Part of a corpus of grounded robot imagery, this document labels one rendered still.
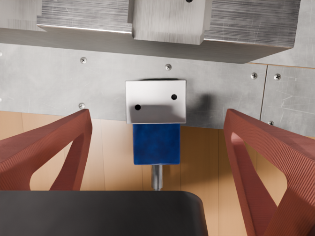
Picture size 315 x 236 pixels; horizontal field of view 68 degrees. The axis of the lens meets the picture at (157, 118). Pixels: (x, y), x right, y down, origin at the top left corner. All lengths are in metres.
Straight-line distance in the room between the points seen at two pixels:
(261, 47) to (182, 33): 0.05
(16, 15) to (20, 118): 0.12
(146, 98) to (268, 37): 0.10
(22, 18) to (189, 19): 0.13
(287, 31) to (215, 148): 0.14
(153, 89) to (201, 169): 0.12
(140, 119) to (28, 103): 0.13
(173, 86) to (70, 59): 0.12
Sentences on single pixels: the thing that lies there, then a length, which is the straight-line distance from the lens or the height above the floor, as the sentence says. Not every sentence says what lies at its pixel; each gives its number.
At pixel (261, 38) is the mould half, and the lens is 0.17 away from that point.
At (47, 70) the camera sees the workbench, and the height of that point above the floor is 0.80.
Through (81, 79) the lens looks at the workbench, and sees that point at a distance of 0.26.
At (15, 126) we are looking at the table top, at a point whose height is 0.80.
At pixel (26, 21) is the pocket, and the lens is 0.20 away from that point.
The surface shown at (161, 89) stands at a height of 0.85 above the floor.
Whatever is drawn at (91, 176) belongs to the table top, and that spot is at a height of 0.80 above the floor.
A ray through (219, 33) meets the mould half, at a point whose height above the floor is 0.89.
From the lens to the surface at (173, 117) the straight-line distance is 0.19.
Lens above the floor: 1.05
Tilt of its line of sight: 83 degrees down
